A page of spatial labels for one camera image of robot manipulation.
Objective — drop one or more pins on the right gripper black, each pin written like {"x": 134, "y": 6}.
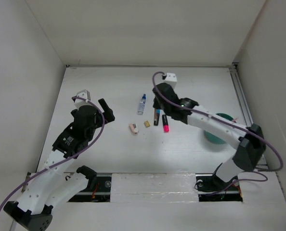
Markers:
{"x": 156, "y": 104}

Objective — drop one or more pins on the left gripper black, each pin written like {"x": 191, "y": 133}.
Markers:
{"x": 109, "y": 117}

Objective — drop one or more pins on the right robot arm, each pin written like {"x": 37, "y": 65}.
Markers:
{"x": 178, "y": 134}

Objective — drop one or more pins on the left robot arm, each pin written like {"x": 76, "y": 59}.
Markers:
{"x": 34, "y": 209}

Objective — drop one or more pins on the clear spray bottle blue cap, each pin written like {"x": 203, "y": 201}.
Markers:
{"x": 142, "y": 103}

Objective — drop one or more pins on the blue capped black highlighter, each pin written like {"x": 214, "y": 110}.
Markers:
{"x": 158, "y": 116}

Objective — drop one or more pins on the pink eraser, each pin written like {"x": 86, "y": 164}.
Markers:
{"x": 134, "y": 128}

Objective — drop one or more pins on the pink capped black highlighter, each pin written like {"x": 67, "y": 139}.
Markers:
{"x": 165, "y": 123}

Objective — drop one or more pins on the small yellow sharpener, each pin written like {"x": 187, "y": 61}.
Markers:
{"x": 146, "y": 123}

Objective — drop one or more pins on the teal round container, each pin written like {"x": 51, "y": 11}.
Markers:
{"x": 214, "y": 139}

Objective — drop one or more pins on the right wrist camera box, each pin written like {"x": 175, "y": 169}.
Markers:
{"x": 170, "y": 78}

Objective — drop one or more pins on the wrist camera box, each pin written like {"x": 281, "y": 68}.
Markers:
{"x": 170, "y": 78}
{"x": 81, "y": 98}

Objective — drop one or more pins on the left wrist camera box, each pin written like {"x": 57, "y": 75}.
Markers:
{"x": 81, "y": 98}

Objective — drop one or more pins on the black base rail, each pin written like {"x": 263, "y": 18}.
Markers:
{"x": 100, "y": 191}

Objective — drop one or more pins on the aluminium side rail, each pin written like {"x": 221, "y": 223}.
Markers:
{"x": 247, "y": 117}

